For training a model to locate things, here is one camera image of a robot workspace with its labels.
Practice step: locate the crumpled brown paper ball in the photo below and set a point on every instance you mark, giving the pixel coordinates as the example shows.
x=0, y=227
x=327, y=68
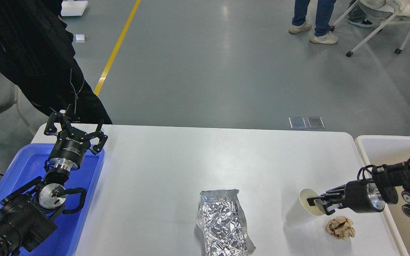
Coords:
x=340, y=228

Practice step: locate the white rolling chair right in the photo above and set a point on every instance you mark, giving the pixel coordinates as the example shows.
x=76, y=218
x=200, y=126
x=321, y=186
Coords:
x=390, y=12

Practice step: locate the left metal floor plate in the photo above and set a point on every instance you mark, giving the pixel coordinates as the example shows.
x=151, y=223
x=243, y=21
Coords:
x=297, y=123

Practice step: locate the beige plastic bin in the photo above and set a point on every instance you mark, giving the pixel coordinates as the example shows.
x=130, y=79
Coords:
x=387, y=159

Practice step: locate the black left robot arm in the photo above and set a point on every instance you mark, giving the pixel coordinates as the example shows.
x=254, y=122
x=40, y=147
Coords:
x=27, y=215

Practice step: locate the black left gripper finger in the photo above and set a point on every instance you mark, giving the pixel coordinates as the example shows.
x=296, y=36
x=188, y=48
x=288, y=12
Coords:
x=61, y=118
x=98, y=133

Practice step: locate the metal floor plate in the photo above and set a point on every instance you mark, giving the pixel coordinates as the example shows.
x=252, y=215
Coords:
x=315, y=122
x=297, y=123

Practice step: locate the white foam board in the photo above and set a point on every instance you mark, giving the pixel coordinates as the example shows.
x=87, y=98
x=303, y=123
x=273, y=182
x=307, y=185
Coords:
x=73, y=7

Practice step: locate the right metal floor plate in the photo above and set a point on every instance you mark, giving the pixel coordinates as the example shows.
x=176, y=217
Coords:
x=315, y=122

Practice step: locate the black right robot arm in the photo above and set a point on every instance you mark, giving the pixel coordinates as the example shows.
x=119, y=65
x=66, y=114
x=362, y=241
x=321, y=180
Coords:
x=387, y=178

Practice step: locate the person in blue jeans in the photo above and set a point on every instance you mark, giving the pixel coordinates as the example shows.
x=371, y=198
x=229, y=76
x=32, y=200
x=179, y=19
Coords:
x=322, y=34

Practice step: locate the blue plastic bin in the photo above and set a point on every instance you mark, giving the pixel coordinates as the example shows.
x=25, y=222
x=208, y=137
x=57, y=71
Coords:
x=29, y=164

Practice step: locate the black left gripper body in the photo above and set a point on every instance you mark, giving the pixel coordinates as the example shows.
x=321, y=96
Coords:
x=69, y=150

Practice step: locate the person in black clothes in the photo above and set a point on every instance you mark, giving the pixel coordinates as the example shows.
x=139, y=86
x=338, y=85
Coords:
x=37, y=55

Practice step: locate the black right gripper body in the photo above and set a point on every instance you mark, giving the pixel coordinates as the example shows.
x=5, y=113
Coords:
x=363, y=197

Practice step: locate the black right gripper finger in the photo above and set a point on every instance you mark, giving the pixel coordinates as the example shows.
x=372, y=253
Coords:
x=329, y=207
x=337, y=193

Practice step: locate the white paper cup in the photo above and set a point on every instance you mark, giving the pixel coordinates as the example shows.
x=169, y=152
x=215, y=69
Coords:
x=301, y=213

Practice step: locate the crumpled silver foil bag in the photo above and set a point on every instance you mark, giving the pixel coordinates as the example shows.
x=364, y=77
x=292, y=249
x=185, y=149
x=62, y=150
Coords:
x=223, y=222

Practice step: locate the white power adapter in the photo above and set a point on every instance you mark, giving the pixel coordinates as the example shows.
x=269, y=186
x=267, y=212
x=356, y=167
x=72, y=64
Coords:
x=80, y=38

